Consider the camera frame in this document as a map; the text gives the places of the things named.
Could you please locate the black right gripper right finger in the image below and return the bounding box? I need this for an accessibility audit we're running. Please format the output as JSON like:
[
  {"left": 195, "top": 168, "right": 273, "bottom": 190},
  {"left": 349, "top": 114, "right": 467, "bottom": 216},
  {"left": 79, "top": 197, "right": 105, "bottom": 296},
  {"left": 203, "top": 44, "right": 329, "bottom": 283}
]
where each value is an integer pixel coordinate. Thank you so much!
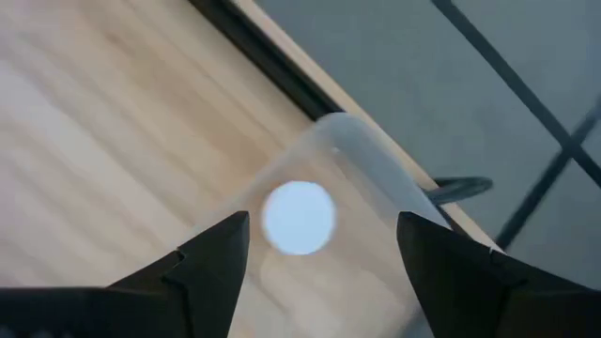
[{"left": 396, "top": 211, "right": 541, "bottom": 338}]

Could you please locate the clear plastic bin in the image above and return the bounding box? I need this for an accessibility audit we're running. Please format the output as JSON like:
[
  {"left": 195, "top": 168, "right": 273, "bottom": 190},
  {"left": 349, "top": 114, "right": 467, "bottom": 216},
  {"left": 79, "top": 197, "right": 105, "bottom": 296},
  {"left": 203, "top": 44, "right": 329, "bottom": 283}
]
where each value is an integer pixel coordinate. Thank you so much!
[{"left": 177, "top": 111, "right": 455, "bottom": 338}]

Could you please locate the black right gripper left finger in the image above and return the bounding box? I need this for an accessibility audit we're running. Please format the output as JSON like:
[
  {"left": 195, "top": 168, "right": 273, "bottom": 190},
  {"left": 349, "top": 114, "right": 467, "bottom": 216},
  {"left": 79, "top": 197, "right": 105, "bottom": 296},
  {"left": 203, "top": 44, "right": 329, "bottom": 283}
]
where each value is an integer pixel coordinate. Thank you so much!
[{"left": 107, "top": 210, "right": 252, "bottom": 338}]

